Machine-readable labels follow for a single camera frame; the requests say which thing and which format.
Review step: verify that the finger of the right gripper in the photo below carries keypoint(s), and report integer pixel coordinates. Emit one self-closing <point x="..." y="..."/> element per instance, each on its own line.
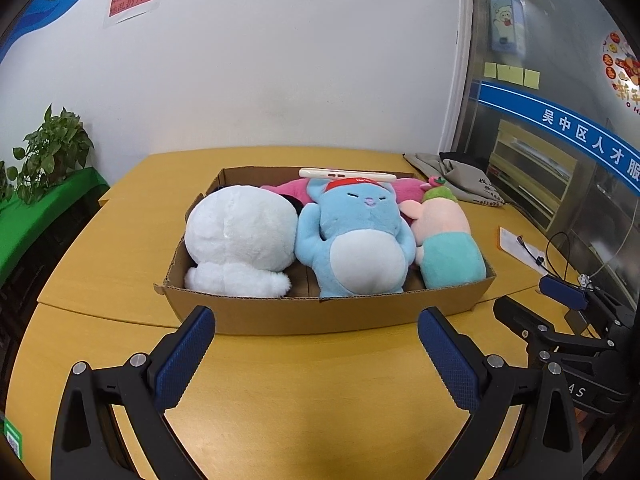
<point x="607" y="317"/>
<point x="524" y="323"/>

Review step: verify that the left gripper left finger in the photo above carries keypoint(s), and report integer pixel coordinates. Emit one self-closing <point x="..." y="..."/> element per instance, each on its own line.
<point x="88" y="443"/>

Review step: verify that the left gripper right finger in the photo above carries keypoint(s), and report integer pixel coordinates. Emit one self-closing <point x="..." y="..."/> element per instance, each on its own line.
<point x="544" y="443"/>

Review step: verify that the green-haired peach plush doll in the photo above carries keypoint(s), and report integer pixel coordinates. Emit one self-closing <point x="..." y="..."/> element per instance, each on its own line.
<point x="446" y="252"/>

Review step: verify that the blue plush bear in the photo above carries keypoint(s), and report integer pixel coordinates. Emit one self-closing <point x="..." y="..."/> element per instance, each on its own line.
<point x="358" y="264"/>

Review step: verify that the black power adapter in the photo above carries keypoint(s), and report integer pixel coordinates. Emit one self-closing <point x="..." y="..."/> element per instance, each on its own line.
<point x="577" y="321"/>

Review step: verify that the green white sticker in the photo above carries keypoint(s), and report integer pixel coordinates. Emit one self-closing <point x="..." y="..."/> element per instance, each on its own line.
<point x="14" y="438"/>

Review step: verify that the white paper notepad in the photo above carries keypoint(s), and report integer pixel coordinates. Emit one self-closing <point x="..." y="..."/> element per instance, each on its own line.
<point x="518" y="248"/>

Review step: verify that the grey folded cloth bag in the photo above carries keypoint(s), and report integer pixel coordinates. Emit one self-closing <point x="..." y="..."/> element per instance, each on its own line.
<point x="467" y="182"/>

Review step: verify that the blue glass banner strip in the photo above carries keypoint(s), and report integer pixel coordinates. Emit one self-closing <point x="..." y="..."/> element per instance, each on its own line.
<point x="608" y="150"/>

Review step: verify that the pink plush toy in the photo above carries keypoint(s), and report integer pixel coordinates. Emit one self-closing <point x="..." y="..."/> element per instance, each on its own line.
<point x="354" y="205"/>

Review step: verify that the brown cardboard box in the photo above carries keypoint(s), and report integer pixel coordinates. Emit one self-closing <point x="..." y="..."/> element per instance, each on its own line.
<point x="302" y="311"/>

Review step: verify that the green covered side table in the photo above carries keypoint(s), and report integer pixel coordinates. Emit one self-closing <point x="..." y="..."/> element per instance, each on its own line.
<point x="22" y="224"/>

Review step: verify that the yellow sticky notes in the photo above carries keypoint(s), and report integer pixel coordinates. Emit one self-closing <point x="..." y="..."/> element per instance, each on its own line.
<point x="512" y="74"/>

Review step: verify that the white phone on box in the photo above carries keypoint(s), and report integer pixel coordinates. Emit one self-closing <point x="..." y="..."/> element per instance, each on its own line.
<point x="337" y="174"/>

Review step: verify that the white plush toy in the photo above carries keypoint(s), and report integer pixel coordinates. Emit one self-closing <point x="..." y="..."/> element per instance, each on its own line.
<point x="241" y="239"/>

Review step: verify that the new year window sticker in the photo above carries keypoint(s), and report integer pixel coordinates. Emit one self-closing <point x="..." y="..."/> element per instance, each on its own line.
<point x="621" y="69"/>

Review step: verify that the cartoon sheep poster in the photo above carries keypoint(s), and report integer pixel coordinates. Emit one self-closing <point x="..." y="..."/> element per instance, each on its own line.
<point x="507" y="27"/>

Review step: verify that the green potted plant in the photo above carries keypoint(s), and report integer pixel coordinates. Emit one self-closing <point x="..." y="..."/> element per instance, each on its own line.
<point x="49" y="155"/>

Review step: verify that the blue wall wave decal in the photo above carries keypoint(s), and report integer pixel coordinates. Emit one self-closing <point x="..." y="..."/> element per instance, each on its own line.
<point x="38" y="14"/>

